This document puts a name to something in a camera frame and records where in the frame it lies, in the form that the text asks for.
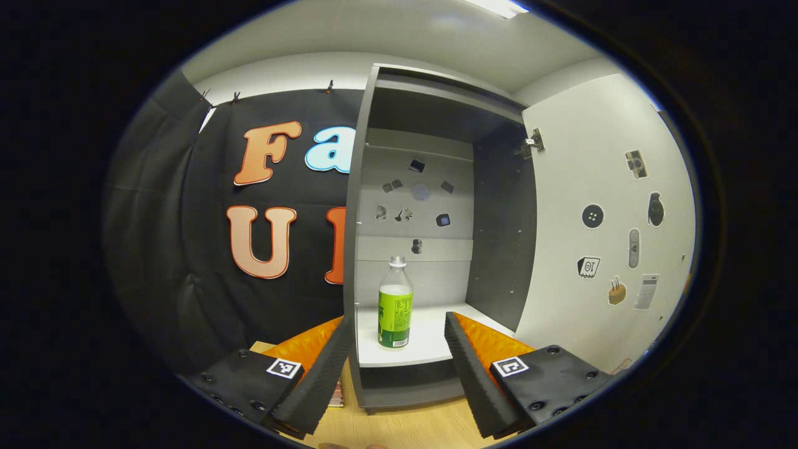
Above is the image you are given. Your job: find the long ceiling light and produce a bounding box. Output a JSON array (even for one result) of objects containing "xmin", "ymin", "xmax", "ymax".
[{"xmin": 464, "ymin": 0, "xmax": 531, "ymax": 19}]

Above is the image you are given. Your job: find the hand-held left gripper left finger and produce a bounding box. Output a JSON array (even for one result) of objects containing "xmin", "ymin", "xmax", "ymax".
[{"xmin": 181, "ymin": 315, "xmax": 356, "ymax": 440}]

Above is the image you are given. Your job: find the black backdrop cloth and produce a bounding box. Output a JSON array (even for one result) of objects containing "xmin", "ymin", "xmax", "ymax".
[{"xmin": 103, "ymin": 69, "xmax": 365, "ymax": 378}]

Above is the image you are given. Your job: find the green label plastic bottle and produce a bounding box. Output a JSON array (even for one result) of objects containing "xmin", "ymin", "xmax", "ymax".
[{"xmin": 377, "ymin": 256, "xmax": 414, "ymax": 350}]

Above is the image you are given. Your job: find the row of black cloth clips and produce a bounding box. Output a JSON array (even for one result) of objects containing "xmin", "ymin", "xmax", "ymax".
[{"xmin": 199, "ymin": 80, "xmax": 335, "ymax": 107}]

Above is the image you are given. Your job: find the grey cabinet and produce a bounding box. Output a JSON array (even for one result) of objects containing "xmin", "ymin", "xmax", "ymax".
[{"xmin": 343, "ymin": 62, "xmax": 546, "ymax": 415}]

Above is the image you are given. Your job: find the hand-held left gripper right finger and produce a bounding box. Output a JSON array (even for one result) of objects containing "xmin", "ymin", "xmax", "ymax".
[{"xmin": 445, "ymin": 311, "xmax": 615, "ymax": 440}]

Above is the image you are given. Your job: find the beige cabinet door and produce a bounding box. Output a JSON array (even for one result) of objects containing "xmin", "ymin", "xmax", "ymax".
[{"xmin": 512, "ymin": 74, "xmax": 698, "ymax": 375}]

